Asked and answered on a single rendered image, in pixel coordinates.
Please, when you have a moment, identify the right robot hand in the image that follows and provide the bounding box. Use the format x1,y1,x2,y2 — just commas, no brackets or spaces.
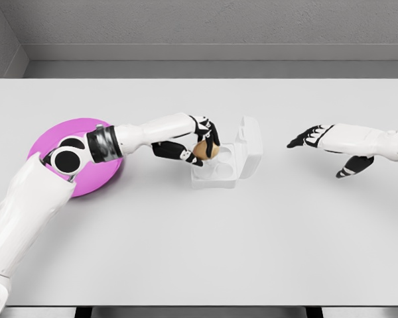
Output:
287,123,385,180

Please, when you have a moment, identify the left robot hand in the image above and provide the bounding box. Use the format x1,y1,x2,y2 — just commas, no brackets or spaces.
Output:
144,113,222,168

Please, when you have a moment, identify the pink round plate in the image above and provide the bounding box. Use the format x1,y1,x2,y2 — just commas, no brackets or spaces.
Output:
26,117,123,199

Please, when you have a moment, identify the clear plastic egg box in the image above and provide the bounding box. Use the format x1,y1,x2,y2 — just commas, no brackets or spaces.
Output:
190,115,264,190

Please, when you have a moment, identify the brown egg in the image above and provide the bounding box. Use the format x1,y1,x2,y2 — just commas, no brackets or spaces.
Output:
192,139,220,162

